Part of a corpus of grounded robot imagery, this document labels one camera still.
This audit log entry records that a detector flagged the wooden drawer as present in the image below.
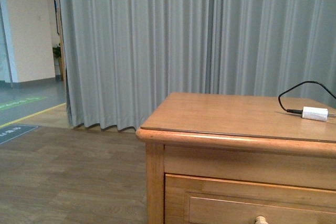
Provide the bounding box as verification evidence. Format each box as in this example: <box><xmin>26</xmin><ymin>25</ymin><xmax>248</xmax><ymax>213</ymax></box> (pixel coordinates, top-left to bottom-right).
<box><xmin>164</xmin><ymin>174</ymin><xmax>335</xmax><ymax>223</ymax></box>

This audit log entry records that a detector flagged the light wooden drawer knob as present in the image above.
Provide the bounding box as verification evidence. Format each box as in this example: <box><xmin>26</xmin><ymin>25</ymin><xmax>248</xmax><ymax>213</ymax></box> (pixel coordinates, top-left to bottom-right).
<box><xmin>255</xmin><ymin>216</ymin><xmax>268</xmax><ymax>224</ymax></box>

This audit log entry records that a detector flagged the grey curtain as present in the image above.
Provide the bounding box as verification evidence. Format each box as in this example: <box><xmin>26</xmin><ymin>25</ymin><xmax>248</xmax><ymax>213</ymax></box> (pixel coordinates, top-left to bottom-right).
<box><xmin>60</xmin><ymin>0</ymin><xmax>335</xmax><ymax>129</ymax></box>

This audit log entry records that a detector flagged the wooden nightstand cabinet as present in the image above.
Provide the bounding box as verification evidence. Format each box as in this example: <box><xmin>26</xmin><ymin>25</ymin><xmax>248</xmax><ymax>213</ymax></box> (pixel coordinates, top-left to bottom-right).
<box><xmin>136</xmin><ymin>93</ymin><xmax>335</xmax><ymax>223</ymax></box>

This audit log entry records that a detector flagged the potted green plant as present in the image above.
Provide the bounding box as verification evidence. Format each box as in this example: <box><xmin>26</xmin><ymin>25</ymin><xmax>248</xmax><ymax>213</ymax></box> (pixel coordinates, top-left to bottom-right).
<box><xmin>53</xmin><ymin>44</ymin><xmax>64</xmax><ymax>81</ymax></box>

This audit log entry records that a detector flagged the white power adapter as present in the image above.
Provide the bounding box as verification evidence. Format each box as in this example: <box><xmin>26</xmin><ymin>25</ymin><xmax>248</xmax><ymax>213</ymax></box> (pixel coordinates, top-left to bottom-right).
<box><xmin>301</xmin><ymin>106</ymin><xmax>335</xmax><ymax>122</ymax></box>

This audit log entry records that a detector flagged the grey floor sign mat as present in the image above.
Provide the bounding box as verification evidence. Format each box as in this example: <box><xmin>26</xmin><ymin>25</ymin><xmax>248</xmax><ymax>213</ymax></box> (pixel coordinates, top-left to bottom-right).
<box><xmin>0</xmin><ymin>124</ymin><xmax>39</xmax><ymax>144</ymax></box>

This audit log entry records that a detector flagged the black cable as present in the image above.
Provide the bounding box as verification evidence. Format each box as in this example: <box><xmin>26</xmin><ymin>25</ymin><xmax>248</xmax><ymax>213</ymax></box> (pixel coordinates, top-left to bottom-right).
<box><xmin>278</xmin><ymin>81</ymin><xmax>336</xmax><ymax>114</ymax></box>

